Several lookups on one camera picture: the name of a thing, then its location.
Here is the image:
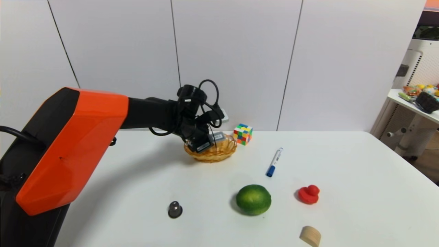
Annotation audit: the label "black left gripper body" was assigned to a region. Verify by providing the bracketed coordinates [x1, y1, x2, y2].
[187, 127, 214, 153]

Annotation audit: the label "yellow woven basket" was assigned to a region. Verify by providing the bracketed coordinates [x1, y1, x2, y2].
[184, 134, 238, 163]

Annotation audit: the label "dark woven basket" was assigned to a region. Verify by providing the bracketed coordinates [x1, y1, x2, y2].
[415, 92, 439, 114]

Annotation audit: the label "multicoloured puzzle cube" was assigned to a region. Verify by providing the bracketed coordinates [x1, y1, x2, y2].
[234, 123, 253, 146]

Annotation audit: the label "black round knob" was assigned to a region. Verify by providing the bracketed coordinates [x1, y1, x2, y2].
[168, 201, 183, 219]

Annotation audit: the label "blue and white marker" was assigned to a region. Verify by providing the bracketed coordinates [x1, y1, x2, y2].
[266, 148, 284, 178]

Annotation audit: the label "green lime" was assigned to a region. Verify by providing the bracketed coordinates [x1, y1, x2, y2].
[236, 184, 272, 216]

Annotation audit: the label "red rubber duck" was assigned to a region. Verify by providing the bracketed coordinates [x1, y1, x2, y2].
[298, 185, 320, 205]

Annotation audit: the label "curved wooden block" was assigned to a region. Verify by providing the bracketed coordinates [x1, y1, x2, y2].
[299, 226, 322, 247]

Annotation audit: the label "white side table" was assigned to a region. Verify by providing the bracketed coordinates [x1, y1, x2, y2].
[372, 89, 439, 158]

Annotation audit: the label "colourful snack packs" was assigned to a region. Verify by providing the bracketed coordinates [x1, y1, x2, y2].
[403, 84, 439, 98]

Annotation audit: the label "white perforated panel stand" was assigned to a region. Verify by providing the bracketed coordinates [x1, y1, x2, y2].
[393, 39, 439, 90]

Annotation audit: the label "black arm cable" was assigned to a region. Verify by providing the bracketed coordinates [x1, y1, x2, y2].
[149, 80, 223, 138]

